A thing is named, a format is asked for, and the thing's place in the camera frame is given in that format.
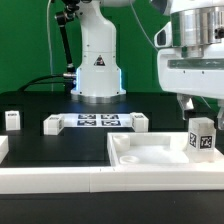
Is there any white vertical cable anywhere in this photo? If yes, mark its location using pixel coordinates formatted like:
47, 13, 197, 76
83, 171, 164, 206
46, 0, 55, 92

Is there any white fiducial marker base sheet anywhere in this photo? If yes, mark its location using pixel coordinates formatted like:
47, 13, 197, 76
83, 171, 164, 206
63, 113, 131, 127

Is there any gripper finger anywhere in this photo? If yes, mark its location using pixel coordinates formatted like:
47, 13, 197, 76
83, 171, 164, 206
177, 94, 194, 120
217, 100, 224, 130

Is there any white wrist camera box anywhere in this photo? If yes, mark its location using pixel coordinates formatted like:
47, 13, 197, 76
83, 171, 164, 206
154, 22, 172, 49

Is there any black cable bundle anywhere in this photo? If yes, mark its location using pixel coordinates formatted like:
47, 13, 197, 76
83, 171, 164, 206
17, 74, 68, 93

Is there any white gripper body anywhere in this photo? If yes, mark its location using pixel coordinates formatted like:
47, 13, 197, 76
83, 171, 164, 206
157, 46, 224, 99

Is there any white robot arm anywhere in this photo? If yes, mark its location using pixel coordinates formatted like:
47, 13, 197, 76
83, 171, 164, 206
63, 0, 224, 130

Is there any white front fence rail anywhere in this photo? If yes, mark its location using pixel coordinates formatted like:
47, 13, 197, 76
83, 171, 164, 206
0, 165, 224, 194

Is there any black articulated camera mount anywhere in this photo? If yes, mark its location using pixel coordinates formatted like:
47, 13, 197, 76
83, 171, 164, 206
55, 0, 80, 92

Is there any white left fence rail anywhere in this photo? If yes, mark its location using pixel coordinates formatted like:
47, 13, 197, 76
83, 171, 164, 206
0, 136, 9, 163

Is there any white fence rail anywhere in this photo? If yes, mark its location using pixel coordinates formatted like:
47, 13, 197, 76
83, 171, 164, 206
0, 136, 9, 163
0, 165, 224, 194

